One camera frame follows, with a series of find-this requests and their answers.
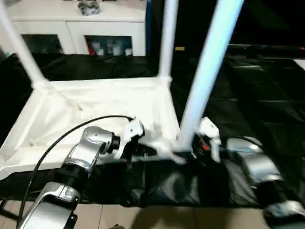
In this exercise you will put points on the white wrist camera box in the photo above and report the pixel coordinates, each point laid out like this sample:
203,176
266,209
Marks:
209,128
132,128

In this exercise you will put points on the black television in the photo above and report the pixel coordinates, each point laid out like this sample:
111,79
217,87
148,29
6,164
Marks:
262,48

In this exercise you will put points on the black bundle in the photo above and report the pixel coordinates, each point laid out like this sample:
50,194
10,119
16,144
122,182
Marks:
88,6

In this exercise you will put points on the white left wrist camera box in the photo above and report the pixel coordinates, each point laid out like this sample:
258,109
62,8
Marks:
132,128

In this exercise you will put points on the black glossy mat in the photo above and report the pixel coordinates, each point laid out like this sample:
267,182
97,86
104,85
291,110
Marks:
262,107

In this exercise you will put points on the white glass-door cabinet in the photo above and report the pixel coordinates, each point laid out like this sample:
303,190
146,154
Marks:
71,26

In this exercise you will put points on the white plastic table leg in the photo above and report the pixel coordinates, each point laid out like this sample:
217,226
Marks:
21,47
168,35
207,71

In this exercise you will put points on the white sideboard surface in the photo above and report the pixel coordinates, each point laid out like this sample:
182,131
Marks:
300,63

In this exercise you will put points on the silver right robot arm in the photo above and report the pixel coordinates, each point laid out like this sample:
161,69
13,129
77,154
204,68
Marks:
259,164

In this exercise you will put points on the red white ceramic figure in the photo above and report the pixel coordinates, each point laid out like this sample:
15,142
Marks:
90,48

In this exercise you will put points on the small white ceramic cup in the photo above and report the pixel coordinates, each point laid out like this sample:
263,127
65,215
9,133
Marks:
128,52

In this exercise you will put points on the black metal table frame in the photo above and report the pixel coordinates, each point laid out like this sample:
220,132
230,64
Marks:
7,210

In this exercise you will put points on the patterned ceramic vase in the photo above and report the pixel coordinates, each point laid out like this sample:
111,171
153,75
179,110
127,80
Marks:
109,48

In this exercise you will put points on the small tan box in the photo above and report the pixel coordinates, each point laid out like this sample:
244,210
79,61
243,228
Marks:
179,48

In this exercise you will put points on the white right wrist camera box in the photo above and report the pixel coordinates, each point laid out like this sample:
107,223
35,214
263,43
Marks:
209,128

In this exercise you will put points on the white plastic table top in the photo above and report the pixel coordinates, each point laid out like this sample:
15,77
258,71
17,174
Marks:
95,100

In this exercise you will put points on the grey robot foot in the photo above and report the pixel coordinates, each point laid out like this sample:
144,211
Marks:
116,226

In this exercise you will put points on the white ceramic jar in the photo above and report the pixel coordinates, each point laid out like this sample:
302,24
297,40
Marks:
116,50

